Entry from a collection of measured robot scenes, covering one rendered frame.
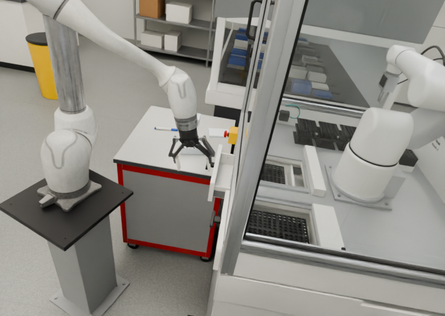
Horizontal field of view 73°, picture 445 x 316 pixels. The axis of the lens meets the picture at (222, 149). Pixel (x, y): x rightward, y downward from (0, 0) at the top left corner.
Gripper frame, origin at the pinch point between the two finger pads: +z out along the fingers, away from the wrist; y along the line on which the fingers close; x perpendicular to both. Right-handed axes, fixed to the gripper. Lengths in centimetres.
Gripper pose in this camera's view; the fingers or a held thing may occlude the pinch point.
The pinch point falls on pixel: (193, 167)
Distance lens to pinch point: 132.9
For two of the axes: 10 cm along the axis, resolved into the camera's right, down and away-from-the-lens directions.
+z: 0.8, 8.4, 5.4
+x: 1.1, -5.5, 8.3
